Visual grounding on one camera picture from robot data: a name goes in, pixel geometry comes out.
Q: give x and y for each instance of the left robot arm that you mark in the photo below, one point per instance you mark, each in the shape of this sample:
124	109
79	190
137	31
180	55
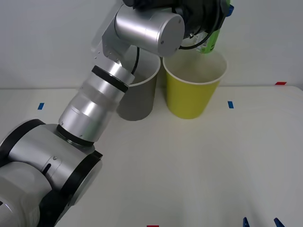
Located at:
92	106

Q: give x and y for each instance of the green label plastic bottle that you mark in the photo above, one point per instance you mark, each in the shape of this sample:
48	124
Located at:
211	42

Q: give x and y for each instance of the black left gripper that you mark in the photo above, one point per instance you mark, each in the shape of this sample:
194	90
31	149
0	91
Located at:
213	11

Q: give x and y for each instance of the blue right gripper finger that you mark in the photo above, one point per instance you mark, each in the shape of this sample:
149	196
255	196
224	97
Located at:
245	220
279	223

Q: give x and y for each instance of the yellow-green plastic bin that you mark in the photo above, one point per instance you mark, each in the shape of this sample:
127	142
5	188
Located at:
189	94

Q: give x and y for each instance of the grey plastic bin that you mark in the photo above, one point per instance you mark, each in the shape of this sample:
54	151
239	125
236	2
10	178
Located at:
139	101

